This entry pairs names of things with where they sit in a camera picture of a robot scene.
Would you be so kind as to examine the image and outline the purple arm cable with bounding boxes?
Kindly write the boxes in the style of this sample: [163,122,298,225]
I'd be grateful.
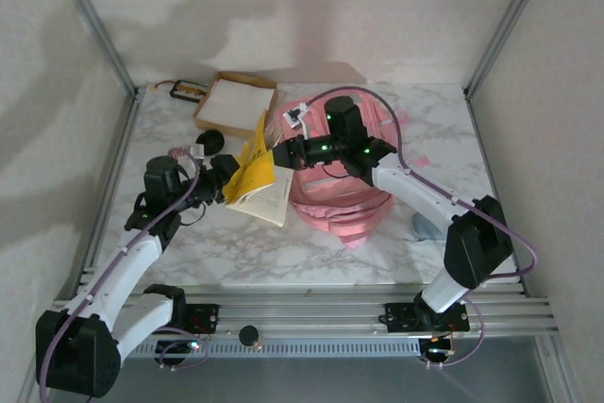
[36,145,211,398]
[301,85,540,369]

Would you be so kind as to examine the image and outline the aluminium table side rail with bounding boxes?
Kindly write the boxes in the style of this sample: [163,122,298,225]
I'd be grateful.
[70,89,143,300]

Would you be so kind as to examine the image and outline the perforated metal cable tray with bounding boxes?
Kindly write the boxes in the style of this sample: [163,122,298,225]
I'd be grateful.
[125,340,422,358]

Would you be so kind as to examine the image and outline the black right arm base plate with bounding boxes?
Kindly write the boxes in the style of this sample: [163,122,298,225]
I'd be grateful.
[384,301,471,333]

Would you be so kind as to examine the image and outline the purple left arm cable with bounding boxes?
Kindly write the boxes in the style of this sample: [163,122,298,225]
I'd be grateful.
[36,145,211,398]

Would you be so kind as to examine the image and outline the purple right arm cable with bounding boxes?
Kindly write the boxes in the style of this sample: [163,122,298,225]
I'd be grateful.
[301,85,540,369]

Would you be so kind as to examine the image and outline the pink student backpack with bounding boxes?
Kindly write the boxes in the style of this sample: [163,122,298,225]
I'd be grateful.
[277,91,431,249]

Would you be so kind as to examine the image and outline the small yellow booklet black text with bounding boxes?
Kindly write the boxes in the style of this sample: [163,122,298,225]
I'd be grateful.
[221,109,279,209]

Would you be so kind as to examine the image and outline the cardboard box with white foam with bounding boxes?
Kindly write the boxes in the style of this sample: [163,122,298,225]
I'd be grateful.
[192,71,278,140]

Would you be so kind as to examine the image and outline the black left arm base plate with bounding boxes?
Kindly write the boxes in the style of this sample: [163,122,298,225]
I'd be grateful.
[181,303,221,334]

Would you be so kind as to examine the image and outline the aluminium corner post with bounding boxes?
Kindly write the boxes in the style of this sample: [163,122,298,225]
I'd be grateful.
[43,0,143,100]
[461,0,559,100]

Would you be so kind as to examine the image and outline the light blue glasses case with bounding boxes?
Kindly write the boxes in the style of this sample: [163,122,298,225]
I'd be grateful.
[410,211,449,243]

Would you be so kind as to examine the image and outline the black round lid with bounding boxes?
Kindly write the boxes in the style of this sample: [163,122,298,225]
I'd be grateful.
[195,128,227,157]

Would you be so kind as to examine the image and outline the black round knob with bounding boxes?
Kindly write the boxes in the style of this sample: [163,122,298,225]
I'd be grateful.
[238,325,263,350]

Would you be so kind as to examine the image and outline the black board with orange connectors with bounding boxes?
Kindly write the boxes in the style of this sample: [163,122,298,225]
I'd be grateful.
[149,79,209,103]

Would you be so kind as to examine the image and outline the aluminium base frame rails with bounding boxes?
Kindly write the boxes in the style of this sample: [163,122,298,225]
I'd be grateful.
[40,279,562,342]

